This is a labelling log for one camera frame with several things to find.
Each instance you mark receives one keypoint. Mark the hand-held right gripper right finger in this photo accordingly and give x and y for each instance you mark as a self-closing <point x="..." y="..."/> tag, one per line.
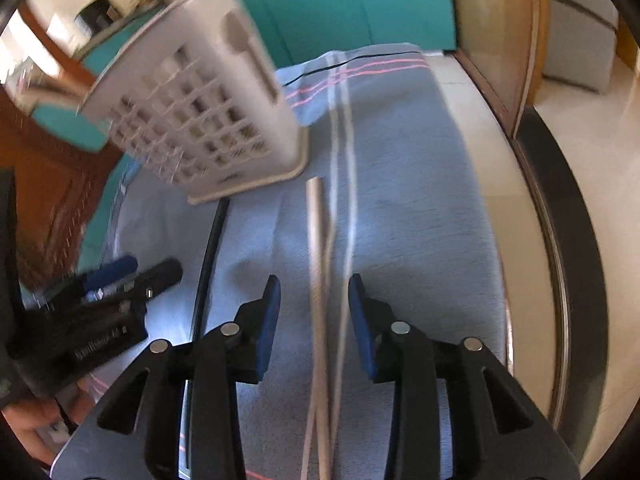
<point x="361" y="325"/>

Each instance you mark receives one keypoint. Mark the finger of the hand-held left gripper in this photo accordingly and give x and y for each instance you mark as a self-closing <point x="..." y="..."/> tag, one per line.
<point x="112" y="270"/>
<point x="155" y="277"/>

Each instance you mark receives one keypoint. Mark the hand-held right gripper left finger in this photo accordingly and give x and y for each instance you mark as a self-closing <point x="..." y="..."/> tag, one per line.
<point x="265" y="320"/>

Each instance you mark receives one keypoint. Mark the black chopstick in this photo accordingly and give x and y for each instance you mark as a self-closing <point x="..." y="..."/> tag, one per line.
<point x="212" y="245"/>

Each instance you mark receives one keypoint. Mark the beige chopstick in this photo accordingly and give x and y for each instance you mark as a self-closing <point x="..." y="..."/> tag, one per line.
<point x="317" y="240"/>

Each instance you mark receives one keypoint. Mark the white plastic utensil basket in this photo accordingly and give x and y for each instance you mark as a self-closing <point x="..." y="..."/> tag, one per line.
<point x="280" y="125"/>

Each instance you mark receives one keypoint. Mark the person's left hand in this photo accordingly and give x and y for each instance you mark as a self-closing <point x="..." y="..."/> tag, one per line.
<point x="32" y="425"/>

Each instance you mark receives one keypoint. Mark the carved wooden chair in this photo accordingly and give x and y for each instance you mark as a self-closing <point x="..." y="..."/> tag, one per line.
<point x="50" y="185"/>

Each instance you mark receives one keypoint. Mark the blue striped cloth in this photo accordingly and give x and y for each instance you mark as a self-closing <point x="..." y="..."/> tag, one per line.
<point x="410" y="200"/>

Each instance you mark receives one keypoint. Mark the light wooden panel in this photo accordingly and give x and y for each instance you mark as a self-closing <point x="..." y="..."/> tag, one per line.
<point x="500" y="35"/>

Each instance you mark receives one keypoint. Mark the teal cabinet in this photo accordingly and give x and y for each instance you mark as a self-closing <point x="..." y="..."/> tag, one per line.
<point x="350" y="0"/>

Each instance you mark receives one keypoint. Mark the grey metal appliance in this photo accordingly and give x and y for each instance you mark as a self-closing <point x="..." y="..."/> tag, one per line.
<point x="575" y="45"/>

